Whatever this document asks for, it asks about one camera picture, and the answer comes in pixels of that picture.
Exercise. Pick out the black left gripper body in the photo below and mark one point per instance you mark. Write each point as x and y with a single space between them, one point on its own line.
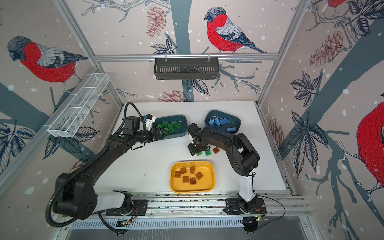
153 138

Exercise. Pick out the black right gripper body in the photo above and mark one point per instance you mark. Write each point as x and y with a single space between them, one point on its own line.
194 146

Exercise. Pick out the green two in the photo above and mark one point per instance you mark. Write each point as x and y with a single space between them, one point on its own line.
171 128

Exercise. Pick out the long green lego brick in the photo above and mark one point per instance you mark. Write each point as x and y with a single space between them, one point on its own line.
177 125

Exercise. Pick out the blue slope lego brick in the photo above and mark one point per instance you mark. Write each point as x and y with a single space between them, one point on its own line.
212 123

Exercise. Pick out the blue lego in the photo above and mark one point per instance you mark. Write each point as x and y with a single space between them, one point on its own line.
223 121

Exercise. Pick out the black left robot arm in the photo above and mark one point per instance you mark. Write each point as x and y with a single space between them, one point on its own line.
75 198

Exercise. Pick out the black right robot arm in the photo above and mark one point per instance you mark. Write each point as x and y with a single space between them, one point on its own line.
243 159

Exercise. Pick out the brown lego brick far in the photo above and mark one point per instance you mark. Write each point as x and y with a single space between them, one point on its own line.
216 150

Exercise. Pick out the left dark teal bin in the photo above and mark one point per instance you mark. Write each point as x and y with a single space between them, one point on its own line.
178 132

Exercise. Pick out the dark teal bin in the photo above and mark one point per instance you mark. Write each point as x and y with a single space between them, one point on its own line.
178 132
233 121

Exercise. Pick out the right dark teal bin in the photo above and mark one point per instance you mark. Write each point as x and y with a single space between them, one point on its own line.
233 121

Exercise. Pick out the yellow plastic tray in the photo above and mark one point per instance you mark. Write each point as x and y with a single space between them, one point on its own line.
206 184

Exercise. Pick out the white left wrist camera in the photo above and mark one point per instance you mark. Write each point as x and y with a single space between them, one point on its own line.
149 120

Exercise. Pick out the black hanging wire basket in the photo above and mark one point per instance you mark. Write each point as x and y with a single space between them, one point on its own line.
187 69

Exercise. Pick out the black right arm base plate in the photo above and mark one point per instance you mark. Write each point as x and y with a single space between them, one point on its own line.
241 207

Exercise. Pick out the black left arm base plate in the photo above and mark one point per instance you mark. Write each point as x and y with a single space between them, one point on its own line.
132 208

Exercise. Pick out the white wire mesh shelf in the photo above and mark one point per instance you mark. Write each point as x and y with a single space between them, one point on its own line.
71 118

